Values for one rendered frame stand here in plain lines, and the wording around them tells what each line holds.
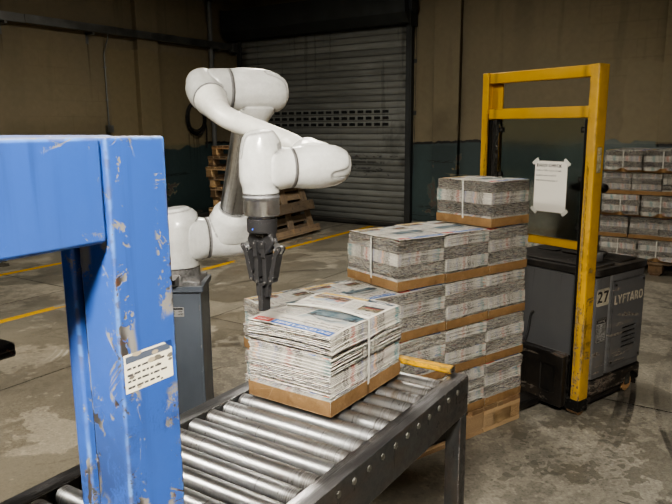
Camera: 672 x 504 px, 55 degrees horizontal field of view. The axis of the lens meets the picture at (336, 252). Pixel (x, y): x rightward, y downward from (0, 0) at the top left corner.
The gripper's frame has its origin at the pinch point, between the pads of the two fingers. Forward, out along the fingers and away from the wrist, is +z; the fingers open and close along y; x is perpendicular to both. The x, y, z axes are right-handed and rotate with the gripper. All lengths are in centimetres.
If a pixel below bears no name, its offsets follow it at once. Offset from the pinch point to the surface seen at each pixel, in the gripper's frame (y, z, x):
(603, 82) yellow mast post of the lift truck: -31, -63, -225
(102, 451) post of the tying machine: -49, -9, 85
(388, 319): -14.7, 13.5, -38.6
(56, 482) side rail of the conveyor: 19, 34, 49
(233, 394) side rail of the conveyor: 19.0, 33.5, -7.7
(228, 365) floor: 184, 113, -180
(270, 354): 6.6, 19.7, -9.9
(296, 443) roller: -13.2, 34.4, 5.0
